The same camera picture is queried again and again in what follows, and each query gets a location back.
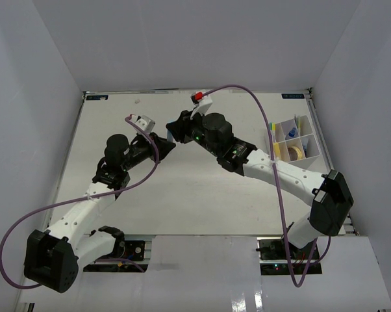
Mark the blue highlighter cap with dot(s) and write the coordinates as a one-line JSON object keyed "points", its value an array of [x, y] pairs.
{"points": [[169, 126]]}

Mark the blue highlighter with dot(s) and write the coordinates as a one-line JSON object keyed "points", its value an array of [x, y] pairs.
{"points": [[170, 137]]}

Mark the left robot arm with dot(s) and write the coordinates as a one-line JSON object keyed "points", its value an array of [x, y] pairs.
{"points": [[55, 256]]}

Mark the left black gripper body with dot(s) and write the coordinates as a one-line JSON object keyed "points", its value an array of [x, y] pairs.
{"points": [[141, 150]]}

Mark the masking tape roll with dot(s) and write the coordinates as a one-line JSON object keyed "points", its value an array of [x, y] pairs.
{"points": [[295, 153]]}

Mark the blue gel pen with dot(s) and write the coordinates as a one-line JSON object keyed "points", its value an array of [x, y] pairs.
{"points": [[304, 142]]}

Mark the white compartment organizer tray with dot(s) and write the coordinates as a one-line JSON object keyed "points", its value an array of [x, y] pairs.
{"points": [[282, 129]]}

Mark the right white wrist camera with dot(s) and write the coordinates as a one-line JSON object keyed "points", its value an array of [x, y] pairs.
{"points": [[201, 103]]}

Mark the yellow highlighter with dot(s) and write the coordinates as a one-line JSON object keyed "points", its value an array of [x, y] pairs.
{"points": [[276, 149]]}

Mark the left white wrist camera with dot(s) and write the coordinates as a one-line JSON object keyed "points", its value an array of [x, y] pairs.
{"points": [[145, 123]]}

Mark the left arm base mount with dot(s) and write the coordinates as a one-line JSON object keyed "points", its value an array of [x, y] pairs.
{"points": [[130, 252]]}

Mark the small blue spray bottle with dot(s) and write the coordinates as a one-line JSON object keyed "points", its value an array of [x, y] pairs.
{"points": [[291, 134]]}

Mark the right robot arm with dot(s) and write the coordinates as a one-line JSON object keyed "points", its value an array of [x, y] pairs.
{"points": [[328, 195]]}

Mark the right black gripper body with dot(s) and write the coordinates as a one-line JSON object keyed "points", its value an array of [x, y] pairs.
{"points": [[195, 132]]}

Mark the left blue corner label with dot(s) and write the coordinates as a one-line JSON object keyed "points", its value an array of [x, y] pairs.
{"points": [[96, 97]]}

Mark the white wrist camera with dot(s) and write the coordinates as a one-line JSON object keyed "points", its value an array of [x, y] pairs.
{"points": [[145, 123], [201, 103]]}

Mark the right blue corner label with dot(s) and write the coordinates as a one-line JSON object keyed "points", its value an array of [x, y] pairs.
{"points": [[292, 96]]}

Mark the blue corner label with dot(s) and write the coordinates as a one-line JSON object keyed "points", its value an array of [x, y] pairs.
{"points": [[96, 97], [292, 96]]}

